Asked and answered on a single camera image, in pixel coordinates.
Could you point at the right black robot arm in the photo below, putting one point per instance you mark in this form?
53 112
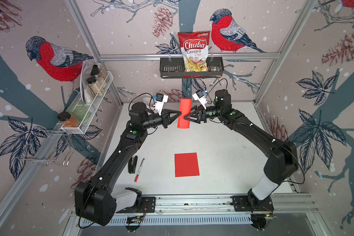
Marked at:
281 155

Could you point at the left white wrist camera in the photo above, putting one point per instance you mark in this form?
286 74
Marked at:
160 99

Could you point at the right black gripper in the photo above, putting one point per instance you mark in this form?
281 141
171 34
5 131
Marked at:
201 113

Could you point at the aluminium mounting rail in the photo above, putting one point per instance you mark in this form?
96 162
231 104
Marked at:
294 214

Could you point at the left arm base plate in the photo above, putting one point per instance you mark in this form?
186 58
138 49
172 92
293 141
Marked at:
149 202

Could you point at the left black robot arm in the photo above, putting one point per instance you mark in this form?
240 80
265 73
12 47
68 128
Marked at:
94 200

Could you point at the black stapler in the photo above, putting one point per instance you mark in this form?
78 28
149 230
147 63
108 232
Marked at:
132 164

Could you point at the white utensil cup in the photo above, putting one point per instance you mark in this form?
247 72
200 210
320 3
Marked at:
149 103

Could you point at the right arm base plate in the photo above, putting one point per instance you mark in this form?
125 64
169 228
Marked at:
244 203

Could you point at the white wire spice rack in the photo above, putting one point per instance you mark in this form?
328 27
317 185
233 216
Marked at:
86 95

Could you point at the Chuba cassava chips bag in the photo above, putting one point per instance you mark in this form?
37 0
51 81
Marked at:
194 48

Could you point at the red marker pen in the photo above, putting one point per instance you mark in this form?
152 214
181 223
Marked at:
138 172

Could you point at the green contents glass jar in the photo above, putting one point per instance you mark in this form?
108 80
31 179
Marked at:
79 110

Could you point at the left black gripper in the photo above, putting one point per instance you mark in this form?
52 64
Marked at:
165 119

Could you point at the black-lid spice jar lower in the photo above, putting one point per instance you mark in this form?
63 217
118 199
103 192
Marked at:
95 86

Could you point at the black wire wall basket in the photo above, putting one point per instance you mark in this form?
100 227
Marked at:
178 68

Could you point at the black-lid spice jar upper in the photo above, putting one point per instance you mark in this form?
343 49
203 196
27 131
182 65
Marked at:
95 72

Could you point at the black-lid spice jar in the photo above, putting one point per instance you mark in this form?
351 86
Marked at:
95 72
95 86

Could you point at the orange spice jar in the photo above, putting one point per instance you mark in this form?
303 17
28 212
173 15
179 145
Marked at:
68 120

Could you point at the chrome wire hook rack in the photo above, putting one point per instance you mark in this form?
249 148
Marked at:
55 150

